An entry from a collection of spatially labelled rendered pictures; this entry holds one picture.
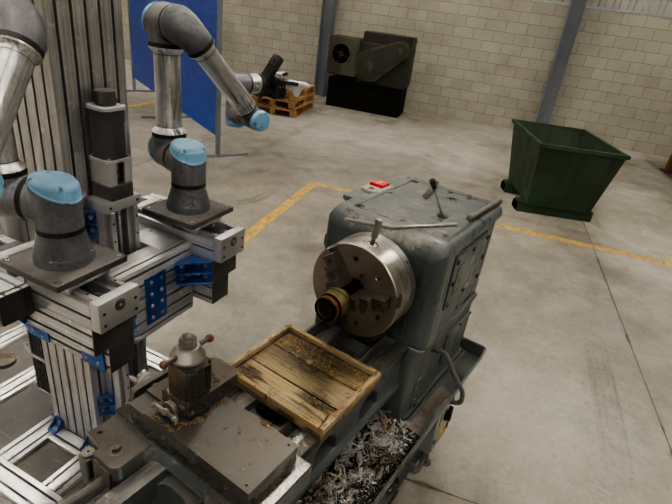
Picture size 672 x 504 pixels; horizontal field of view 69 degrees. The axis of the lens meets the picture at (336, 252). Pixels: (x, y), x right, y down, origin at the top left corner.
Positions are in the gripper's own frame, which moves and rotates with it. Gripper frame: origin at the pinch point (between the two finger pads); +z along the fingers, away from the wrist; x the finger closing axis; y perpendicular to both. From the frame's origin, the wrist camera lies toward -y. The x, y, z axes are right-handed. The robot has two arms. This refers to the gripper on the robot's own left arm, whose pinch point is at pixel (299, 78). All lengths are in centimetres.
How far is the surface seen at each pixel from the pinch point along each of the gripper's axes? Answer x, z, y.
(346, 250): 77, -36, 27
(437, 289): 99, -14, 34
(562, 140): -76, 517, 101
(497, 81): -371, 845, 121
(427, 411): 109, -2, 90
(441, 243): 94, -12, 21
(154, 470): 95, -103, 59
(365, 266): 84, -34, 29
